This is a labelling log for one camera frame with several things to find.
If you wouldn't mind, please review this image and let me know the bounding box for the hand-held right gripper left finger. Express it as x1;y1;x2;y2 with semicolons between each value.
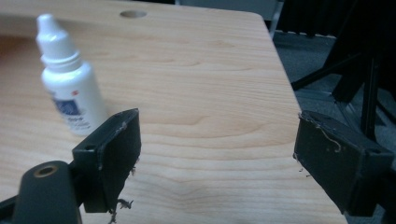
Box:
71;107;142;214

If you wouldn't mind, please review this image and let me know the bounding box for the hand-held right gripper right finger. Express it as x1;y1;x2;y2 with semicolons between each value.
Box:
292;109;396;217

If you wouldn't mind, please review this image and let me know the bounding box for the white dropper bottle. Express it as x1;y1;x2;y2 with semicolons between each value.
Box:
35;13;108;137

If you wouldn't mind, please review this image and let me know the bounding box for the black metal stand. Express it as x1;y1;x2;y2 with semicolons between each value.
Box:
290;0;396;141

